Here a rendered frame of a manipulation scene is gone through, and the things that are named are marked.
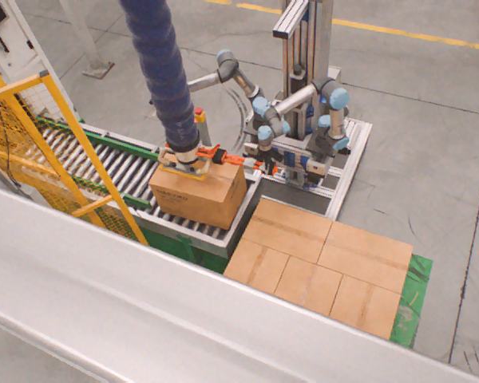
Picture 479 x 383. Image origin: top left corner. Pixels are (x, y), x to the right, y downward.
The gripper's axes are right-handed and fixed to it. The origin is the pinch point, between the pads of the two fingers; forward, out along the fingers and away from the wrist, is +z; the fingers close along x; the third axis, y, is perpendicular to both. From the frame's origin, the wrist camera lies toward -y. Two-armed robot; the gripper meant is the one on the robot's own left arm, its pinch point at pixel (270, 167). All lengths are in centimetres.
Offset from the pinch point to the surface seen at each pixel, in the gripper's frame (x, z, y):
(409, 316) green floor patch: 16, 123, -116
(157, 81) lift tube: 12, -68, 58
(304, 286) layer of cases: 42, 69, -38
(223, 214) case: 19, 45, 32
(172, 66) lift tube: 5, -75, 51
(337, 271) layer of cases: 23, 69, -57
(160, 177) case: 13, 29, 83
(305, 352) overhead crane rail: 153, -198, -66
